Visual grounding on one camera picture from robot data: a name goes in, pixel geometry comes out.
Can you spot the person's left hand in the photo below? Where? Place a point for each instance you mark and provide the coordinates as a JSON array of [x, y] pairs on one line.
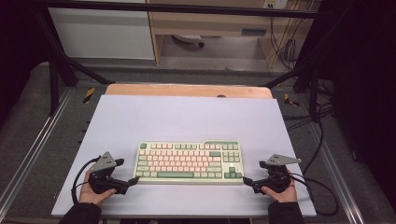
[[90, 196]]

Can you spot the white power strip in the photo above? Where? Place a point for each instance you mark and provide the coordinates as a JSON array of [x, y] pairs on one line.
[[275, 3]]

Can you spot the aluminium rail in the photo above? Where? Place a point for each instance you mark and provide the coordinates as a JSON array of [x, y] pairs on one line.
[[40, 140], [336, 174]]

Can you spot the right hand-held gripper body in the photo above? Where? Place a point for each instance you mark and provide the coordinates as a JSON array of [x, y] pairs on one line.
[[277, 179]]

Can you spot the white chair base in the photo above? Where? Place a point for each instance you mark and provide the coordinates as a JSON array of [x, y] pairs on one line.
[[188, 39]]

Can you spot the wooden desk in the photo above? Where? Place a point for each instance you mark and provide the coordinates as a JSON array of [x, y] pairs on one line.
[[202, 23]]

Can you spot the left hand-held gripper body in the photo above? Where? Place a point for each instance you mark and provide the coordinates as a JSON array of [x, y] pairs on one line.
[[104, 183]]

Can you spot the white cabinet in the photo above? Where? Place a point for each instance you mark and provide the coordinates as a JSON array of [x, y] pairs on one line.
[[102, 34]]

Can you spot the person's right hand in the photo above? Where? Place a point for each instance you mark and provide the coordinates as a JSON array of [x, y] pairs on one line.
[[285, 196]]

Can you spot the yellow and black tape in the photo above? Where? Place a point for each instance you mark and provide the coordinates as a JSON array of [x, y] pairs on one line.
[[289, 100], [88, 95]]

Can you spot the black metal crossbar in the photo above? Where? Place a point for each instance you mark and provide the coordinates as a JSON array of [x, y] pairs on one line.
[[186, 8]]

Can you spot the black metal stand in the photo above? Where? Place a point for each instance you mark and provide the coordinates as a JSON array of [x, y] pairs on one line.
[[54, 84], [313, 90]]

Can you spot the wooden table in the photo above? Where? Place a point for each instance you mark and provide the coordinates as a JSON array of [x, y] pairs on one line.
[[186, 90]]

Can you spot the dark curtain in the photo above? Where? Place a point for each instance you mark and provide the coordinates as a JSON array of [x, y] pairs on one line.
[[367, 93], [15, 46]]

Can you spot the green and cream keyboard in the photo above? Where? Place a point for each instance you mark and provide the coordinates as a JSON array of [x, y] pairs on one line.
[[186, 163]]

